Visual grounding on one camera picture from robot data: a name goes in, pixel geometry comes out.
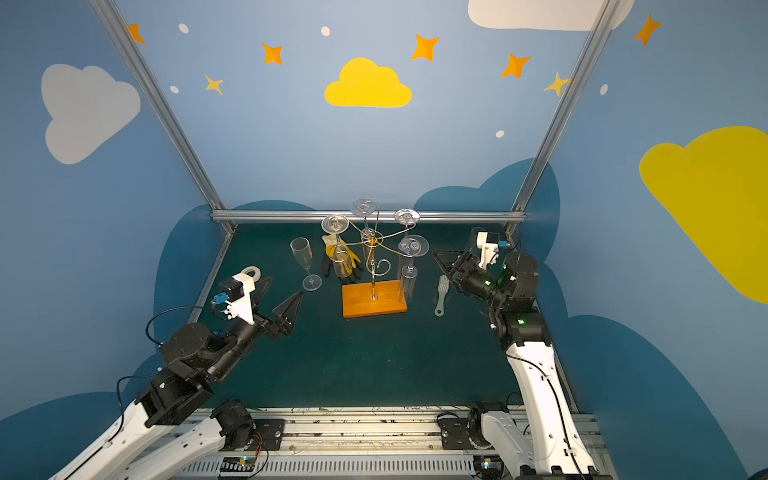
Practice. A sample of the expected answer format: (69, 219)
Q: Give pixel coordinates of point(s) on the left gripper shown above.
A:
(267, 321)

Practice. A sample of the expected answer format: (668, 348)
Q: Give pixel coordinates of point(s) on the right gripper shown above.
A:
(459, 270)

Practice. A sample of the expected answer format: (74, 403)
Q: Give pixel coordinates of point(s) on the clear flute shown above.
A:
(407, 218)
(302, 253)
(334, 225)
(476, 240)
(410, 247)
(367, 209)

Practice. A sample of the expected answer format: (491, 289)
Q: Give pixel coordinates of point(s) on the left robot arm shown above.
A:
(195, 358)

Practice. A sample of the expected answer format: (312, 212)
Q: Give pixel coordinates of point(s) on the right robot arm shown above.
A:
(552, 448)

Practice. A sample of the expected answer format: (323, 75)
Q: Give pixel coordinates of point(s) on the orange wooden rack base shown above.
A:
(367, 299)

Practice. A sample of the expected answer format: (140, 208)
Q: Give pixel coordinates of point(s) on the pale green scrub brush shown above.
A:
(442, 290)

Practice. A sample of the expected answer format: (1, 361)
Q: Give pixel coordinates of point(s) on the white tape roll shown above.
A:
(252, 271)

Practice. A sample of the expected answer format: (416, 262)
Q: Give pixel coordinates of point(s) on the yellow black rubber glove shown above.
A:
(327, 267)

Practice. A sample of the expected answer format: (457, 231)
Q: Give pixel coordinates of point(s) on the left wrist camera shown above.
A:
(234, 298)

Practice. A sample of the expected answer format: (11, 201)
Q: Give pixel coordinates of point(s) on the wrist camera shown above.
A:
(490, 250)
(234, 298)

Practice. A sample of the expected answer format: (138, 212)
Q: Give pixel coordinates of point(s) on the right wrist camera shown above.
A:
(490, 250)

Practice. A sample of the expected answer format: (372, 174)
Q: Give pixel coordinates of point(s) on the gold wire glass rack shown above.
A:
(380, 266)

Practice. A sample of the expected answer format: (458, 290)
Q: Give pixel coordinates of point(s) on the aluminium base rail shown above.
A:
(351, 442)

